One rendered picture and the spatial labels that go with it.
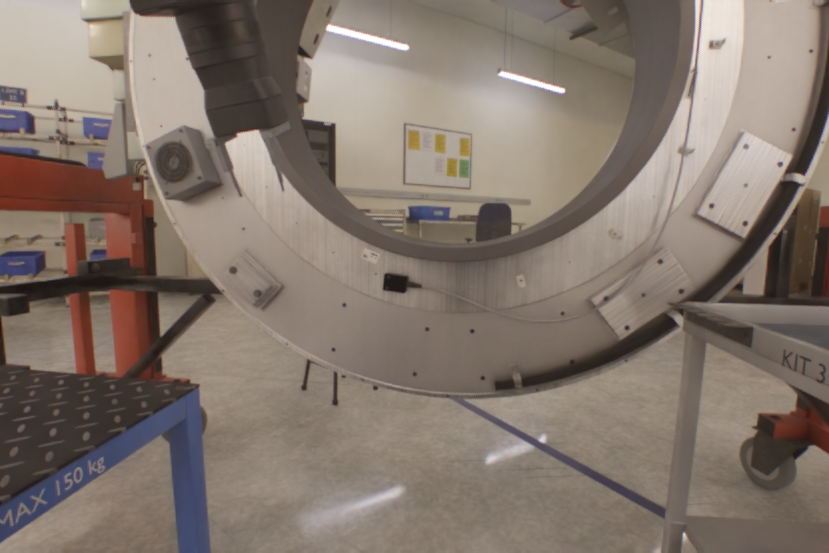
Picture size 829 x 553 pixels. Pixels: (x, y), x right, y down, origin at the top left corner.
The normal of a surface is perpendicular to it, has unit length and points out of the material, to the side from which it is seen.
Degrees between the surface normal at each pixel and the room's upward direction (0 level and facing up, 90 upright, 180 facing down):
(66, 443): 0
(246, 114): 114
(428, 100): 90
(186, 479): 90
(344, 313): 90
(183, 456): 90
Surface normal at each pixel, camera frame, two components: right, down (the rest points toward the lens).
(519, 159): 0.53, 0.11
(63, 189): 0.99, 0.03
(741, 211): -0.13, 0.11
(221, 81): -0.10, 0.63
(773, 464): -0.97, 0.01
